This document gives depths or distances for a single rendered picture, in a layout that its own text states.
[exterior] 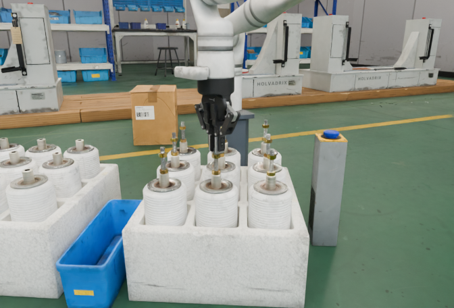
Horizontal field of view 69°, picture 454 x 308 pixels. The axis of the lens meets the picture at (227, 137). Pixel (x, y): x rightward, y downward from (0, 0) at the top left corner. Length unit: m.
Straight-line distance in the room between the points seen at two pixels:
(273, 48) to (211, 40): 2.57
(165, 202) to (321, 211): 0.45
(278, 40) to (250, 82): 0.52
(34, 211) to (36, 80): 1.91
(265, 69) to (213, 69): 2.54
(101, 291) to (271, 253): 0.37
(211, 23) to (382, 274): 0.73
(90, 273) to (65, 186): 0.26
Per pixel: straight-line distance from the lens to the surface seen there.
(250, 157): 0.94
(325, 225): 0.99
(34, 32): 2.68
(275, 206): 0.71
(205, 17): 0.66
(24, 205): 0.86
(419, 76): 4.27
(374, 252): 1.05
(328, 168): 0.92
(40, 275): 0.89
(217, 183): 0.73
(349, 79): 3.54
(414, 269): 1.03
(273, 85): 3.03
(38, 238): 0.84
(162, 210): 0.73
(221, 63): 0.64
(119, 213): 1.04
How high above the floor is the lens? 0.56
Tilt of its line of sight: 16 degrees down
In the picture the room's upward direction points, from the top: straight up
